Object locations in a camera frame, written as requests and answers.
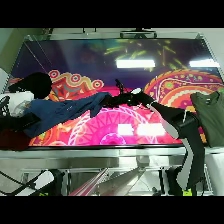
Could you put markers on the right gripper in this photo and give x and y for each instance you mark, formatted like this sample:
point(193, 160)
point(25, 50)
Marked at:
point(121, 100)

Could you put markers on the blue shirt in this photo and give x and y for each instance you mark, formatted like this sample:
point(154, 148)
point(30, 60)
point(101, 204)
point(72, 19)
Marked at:
point(60, 113)

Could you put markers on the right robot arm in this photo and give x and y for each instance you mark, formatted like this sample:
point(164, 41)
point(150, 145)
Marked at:
point(168, 116)

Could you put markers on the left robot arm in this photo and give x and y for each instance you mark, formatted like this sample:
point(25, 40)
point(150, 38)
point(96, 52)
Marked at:
point(45, 180)

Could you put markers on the black garment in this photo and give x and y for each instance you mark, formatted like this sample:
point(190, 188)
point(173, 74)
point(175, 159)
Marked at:
point(16, 122)
point(35, 85)

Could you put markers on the green T-shirt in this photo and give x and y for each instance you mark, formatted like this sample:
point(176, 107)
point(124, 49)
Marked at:
point(211, 116)

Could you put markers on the white garment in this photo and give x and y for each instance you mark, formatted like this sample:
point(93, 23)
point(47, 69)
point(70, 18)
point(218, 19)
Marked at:
point(18, 101)

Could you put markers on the red garment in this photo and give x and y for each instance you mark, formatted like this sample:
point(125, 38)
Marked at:
point(13, 140)

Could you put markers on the silver frame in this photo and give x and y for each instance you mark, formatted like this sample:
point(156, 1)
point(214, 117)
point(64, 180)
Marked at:
point(100, 156)

